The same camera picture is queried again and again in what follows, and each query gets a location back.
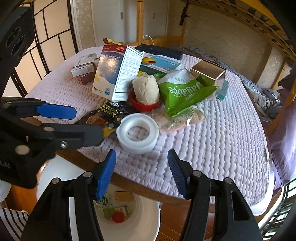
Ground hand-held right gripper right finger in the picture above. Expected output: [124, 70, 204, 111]
[167, 149, 263, 241]

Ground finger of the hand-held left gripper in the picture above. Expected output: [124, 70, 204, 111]
[5, 97, 77, 121]
[18, 123, 104, 153]

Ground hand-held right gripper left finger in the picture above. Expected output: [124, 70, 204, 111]
[20, 149, 117, 241]

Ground white green small packet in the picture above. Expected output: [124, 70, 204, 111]
[95, 196, 109, 208]

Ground small brown box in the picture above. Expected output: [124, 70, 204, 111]
[114, 191, 136, 204]

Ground black snack wrapper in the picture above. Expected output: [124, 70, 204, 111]
[79, 100, 132, 139]

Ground white tape roll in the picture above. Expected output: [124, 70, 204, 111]
[116, 113, 159, 154]

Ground green white small box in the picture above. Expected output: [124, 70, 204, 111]
[103, 206, 130, 219]

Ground small red bottle cap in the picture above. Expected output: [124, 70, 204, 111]
[112, 212, 125, 223]

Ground clear pinkish wrapper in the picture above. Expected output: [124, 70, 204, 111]
[151, 108, 206, 135]

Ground white barcode box blue logo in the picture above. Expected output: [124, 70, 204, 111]
[71, 53, 100, 77]

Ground white plastic bin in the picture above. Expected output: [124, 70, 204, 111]
[36, 160, 161, 241]

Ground large white blue medicine box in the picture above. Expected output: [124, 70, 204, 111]
[92, 45, 144, 102]

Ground beige cloth roll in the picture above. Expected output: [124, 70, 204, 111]
[132, 75, 160, 105]

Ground wooden table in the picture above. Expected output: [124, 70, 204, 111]
[54, 148, 275, 215]

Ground black framed folding screen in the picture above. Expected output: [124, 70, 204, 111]
[9, 0, 81, 98]

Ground pink box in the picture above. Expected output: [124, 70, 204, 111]
[77, 71, 97, 85]

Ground white quilted blanket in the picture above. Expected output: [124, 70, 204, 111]
[25, 46, 271, 208]

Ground large red lid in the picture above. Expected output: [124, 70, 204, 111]
[129, 91, 162, 113]

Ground green snack bag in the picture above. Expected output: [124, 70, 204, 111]
[158, 69, 220, 118]

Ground yellow snack bag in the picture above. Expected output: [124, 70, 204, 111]
[102, 38, 125, 46]

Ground teal white box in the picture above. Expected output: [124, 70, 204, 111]
[216, 79, 230, 100]

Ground striped black white clothing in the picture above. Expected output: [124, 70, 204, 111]
[0, 207, 30, 241]

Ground shiny gold box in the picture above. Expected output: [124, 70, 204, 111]
[190, 59, 226, 87]

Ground blue box yellow smiley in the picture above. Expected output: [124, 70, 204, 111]
[136, 54, 183, 78]

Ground purple pillow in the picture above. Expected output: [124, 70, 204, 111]
[268, 100, 296, 188]

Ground white closet doors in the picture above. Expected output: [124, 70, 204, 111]
[95, 0, 169, 47]

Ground grey blue duvet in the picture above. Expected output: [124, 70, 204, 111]
[180, 45, 284, 121]

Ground dark blue flat case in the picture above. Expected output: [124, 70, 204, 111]
[135, 44, 183, 60]

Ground wooden bunk bed frame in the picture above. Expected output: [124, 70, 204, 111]
[136, 0, 296, 130]

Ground black hanging strap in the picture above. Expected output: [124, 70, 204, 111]
[179, 0, 190, 26]

